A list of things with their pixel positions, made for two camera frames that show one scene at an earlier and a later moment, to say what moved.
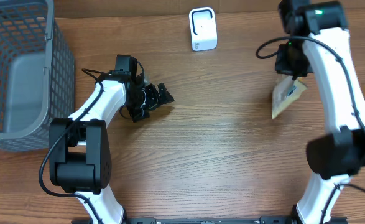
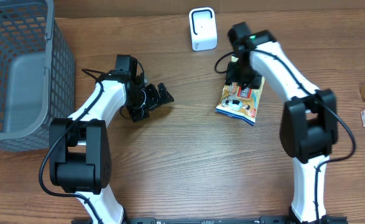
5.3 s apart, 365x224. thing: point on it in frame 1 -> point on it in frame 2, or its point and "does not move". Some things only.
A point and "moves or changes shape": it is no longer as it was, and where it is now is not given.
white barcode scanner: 203,29 does not move
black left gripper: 135,113 does not move
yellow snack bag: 286,92 moves or changes shape
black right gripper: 283,66 -> 231,74
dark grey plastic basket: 28,74 does not move
